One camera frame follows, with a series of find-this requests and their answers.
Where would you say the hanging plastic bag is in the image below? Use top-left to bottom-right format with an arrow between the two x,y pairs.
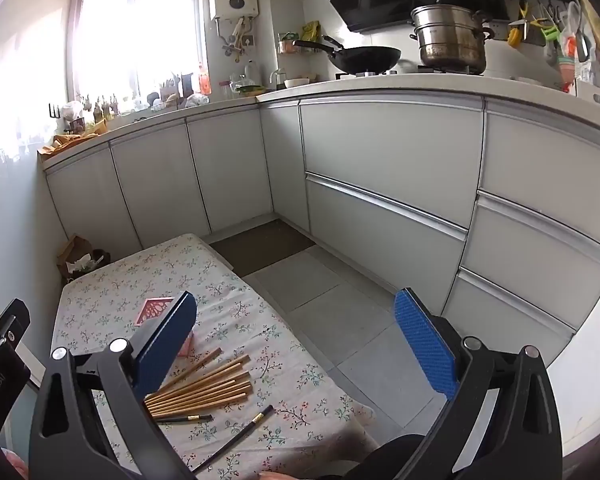
555,2 -> 599,87

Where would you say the gas stove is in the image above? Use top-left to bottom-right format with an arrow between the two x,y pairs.
334,64 -> 487,80

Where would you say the white cutting board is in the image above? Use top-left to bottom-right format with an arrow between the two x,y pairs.
574,79 -> 600,112

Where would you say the pile of wooden chopsticks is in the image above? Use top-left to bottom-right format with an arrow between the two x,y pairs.
144,347 -> 254,417

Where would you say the pink plastic basket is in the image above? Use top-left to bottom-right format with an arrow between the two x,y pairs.
134,297 -> 197,357

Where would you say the brown cardboard box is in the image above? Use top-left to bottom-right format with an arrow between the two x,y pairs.
56,233 -> 112,285

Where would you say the kitchen window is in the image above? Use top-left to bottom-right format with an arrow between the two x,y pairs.
71,0 -> 204,104

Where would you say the steel steamer pot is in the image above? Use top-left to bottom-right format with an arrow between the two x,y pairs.
409,3 -> 496,74

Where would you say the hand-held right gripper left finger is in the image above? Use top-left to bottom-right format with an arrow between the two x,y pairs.
29,290 -> 198,480

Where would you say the cluster of small bottles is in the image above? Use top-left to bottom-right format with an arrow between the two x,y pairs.
75,91 -> 122,122

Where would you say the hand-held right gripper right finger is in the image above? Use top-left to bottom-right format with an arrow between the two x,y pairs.
394,287 -> 563,480

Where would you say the brown floor mat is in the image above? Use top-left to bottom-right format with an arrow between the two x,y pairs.
209,219 -> 317,277

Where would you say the black wok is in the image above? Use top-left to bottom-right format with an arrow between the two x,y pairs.
292,35 -> 404,75

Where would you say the wire wall rack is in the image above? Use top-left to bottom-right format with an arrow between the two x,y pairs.
278,32 -> 327,56

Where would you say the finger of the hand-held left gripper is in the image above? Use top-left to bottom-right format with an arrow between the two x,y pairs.
0,298 -> 31,361

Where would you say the person's dark trouser leg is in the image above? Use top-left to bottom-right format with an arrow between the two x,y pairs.
344,434 -> 448,480

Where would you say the yellow crumpled bag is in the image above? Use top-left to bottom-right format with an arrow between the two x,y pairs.
36,129 -> 102,157

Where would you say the black chopstick with gold band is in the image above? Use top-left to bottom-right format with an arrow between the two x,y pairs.
151,413 -> 214,423
191,405 -> 275,475

